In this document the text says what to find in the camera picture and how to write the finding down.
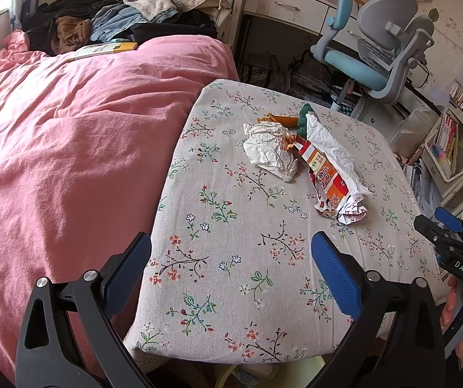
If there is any green plush toy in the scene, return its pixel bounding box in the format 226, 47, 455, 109
298, 104, 317, 138

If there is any row of books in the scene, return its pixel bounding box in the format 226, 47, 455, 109
436, 67, 463, 162

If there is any white paper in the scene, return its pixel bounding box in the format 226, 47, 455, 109
243, 122, 299, 182

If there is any blue denim garment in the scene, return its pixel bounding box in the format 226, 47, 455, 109
90, 4, 176, 43

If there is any translucent plastic bag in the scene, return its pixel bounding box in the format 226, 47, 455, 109
389, 105, 440, 158

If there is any white computer tower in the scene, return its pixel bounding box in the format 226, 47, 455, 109
355, 97, 410, 134

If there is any white bookshelf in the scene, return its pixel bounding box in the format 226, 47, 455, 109
423, 44, 463, 227

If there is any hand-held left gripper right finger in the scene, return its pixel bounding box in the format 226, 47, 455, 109
308, 231, 446, 388

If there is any dark storage bag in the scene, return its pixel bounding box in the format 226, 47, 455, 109
242, 54, 286, 90

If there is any printed pink curtain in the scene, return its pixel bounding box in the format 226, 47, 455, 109
9, 0, 38, 33

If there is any yellow book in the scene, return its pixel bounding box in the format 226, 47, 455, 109
65, 41, 139, 63

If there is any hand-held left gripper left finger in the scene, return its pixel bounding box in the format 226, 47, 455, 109
15, 232, 155, 388

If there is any orange red packet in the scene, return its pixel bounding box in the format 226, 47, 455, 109
286, 135, 349, 211

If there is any brown cloth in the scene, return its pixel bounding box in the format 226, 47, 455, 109
51, 16, 92, 54

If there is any pink blanket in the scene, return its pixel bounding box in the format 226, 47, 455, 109
0, 30, 240, 386

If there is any floral tablecloth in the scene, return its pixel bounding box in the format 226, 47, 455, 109
124, 80, 450, 366

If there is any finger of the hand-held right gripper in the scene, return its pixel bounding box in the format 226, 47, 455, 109
435, 207, 463, 247
414, 215, 446, 249

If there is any black jacket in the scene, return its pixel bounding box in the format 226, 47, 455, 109
25, 0, 113, 55

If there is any blue grey desk chair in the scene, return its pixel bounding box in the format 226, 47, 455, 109
310, 0, 435, 112

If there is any white desk drawer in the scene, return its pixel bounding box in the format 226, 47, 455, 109
244, 0, 337, 34

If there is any red white wrapper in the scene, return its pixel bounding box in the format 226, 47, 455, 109
316, 193, 368, 225

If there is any red orange snack wrapper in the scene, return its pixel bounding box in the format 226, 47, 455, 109
304, 114, 371, 199

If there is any black folded garment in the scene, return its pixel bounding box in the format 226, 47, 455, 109
128, 10, 219, 43

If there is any white grey cloth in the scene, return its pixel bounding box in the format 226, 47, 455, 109
120, 0, 179, 21

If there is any stack of papers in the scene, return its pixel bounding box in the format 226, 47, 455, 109
403, 157, 442, 211

